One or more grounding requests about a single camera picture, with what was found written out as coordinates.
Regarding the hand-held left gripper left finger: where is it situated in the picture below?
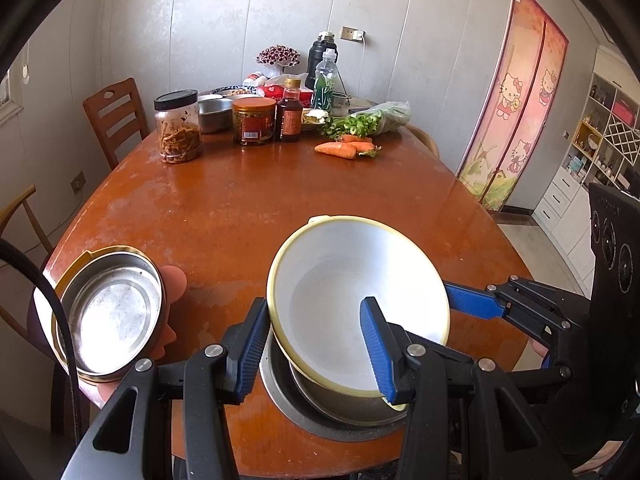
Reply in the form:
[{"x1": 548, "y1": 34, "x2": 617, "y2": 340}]
[{"x1": 60, "y1": 296, "x2": 271, "y2": 480}]

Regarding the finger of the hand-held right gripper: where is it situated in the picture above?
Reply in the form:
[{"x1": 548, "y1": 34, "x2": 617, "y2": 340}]
[
  {"x1": 502, "y1": 359, "x2": 573, "y2": 393},
  {"x1": 444, "y1": 275, "x2": 588, "y2": 346}
]

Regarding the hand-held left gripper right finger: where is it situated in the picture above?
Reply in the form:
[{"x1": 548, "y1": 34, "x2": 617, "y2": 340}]
[{"x1": 359, "y1": 296, "x2": 576, "y2": 480}]

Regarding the white bowl yellow rim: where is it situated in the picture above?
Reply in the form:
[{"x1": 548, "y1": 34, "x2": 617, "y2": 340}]
[{"x1": 266, "y1": 215, "x2": 452, "y2": 413}]

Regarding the coral plastic plate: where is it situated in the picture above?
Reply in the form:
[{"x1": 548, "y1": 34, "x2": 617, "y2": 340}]
[{"x1": 97, "y1": 265, "x2": 190, "y2": 403}]

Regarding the round steel pan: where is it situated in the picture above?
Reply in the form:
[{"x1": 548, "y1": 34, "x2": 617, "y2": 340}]
[{"x1": 59, "y1": 246, "x2": 166, "y2": 378}]

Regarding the yellow shell-shaped plate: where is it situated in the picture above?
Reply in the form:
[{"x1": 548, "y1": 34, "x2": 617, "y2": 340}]
[{"x1": 51, "y1": 246, "x2": 168, "y2": 387}]

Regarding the white shelf cabinet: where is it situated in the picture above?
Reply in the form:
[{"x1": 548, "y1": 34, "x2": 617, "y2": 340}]
[{"x1": 532, "y1": 45, "x2": 640, "y2": 286}]

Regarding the round-back wooden chair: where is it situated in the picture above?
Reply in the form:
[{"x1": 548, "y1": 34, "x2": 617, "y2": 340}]
[{"x1": 402, "y1": 125, "x2": 441, "y2": 158}]

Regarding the pink cartoon door curtain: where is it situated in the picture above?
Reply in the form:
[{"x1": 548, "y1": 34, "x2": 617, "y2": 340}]
[{"x1": 456, "y1": 0, "x2": 570, "y2": 211}]

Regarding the bag of green vegetables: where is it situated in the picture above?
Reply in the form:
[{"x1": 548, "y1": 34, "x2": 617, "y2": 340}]
[{"x1": 320, "y1": 101, "x2": 412, "y2": 140}]

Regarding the curved-back chair brown seat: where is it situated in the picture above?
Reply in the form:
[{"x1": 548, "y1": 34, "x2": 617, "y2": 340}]
[{"x1": 0, "y1": 184, "x2": 83, "y2": 436}]

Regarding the red-lidded pickle jar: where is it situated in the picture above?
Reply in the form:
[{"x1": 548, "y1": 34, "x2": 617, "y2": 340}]
[{"x1": 231, "y1": 96, "x2": 277, "y2": 147}]

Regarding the black-lidded clear plastic jar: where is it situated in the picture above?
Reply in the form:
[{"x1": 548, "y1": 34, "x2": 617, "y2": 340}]
[{"x1": 153, "y1": 89, "x2": 204, "y2": 165}]

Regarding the dark sauce bottle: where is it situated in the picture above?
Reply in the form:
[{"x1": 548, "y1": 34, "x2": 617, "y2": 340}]
[{"x1": 276, "y1": 78, "x2": 305, "y2": 142}]

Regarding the steel mixing bowl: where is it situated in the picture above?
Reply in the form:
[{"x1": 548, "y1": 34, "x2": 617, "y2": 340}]
[{"x1": 197, "y1": 97, "x2": 236, "y2": 134}]

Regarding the red and white packet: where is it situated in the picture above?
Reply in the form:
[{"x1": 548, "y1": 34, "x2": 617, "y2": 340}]
[{"x1": 257, "y1": 74, "x2": 308, "y2": 98}]

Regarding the blue patterned bowl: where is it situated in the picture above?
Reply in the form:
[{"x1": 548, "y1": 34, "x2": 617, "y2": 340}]
[{"x1": 210, "y1": 85, "x2": 258, "y2": 98}]

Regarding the clear plastic bottle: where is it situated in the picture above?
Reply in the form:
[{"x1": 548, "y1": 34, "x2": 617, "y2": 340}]
[{"x1": 312, "y1": 49, "x2": 340, "y2": 111}]

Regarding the wooden slat-back chair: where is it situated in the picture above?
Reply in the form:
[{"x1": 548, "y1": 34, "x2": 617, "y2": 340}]
[{"x1": 82, "y1": 77, "x2": 151, "y2": 171}]

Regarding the black thermos flask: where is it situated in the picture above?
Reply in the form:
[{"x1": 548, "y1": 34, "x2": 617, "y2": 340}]
[{"x1": 306, "y1": 32, "x2": 337, "y2": 81}]

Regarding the beaded flower ornament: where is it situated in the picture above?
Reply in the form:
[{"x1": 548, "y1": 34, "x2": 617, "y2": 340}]
[{"x1": 256, "y1": 45, "x2": 301, "y2": 78}]

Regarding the window with wooden sill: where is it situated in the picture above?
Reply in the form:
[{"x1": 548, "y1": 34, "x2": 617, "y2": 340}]
[{"x1": 0, "y1": 72, "x2": 23, "y2": 111}]

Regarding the black hose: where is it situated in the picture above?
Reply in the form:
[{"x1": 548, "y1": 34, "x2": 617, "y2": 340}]
[{"x1": 0, "y1": 240, "x2": 83, "y2": 448}]

